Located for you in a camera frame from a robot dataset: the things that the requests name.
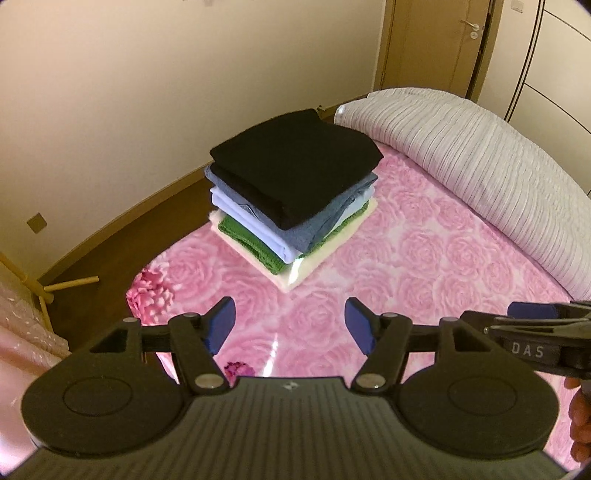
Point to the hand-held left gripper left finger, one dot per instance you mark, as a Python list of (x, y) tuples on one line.
[(219, 323)]

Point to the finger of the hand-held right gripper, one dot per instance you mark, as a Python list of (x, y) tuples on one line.
[(489, 323), (531, 310)]

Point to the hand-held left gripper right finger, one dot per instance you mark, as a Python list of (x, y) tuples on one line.
[(360, 325)]

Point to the black garment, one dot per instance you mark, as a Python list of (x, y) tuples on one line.
[(295, 161)]

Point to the person's right hand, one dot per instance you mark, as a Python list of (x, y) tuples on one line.
[(581, 424)]

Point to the folded cream garment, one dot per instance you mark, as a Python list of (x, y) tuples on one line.
[(295, 274)]

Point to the folded green garment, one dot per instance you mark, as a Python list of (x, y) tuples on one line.
[(244, 240)]

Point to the pink floral blanket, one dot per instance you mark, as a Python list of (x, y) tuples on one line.
[(415, 254)]

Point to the folded light blue garment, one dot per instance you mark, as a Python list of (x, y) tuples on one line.
[(258, 226)]

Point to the folded blue-grey garment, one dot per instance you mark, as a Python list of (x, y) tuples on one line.
[(314, 226)]

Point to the wooden rack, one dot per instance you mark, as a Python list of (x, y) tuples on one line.
[(69, 284)]

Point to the grey striped duvet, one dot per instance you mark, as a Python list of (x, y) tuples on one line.
[(461, 152)]

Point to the pink patterned curtain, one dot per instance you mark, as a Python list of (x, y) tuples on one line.
[(18, 346)]

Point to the white wardrobe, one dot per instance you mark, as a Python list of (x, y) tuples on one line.
[(554, 69)]

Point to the wooden door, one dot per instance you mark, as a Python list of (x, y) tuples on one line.
[(425, 46)]

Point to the brown wall socket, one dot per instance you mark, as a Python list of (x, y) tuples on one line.
[(37, 223)]

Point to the wall light switch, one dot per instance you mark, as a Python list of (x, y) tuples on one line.
[(517, 5)]

